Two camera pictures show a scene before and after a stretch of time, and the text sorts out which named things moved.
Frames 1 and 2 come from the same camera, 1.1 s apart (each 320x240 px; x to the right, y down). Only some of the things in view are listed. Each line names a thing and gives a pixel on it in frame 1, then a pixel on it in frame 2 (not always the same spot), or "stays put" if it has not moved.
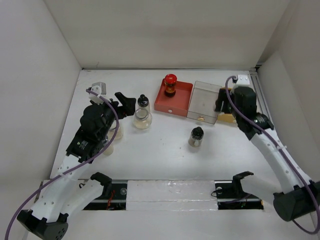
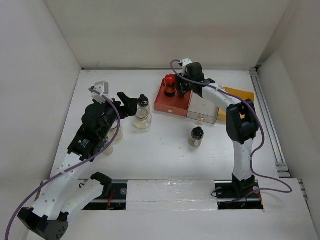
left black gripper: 127,103 stays put
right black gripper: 222,96 → 179,80
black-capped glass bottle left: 143,102 stays put
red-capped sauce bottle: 170,80 stays put
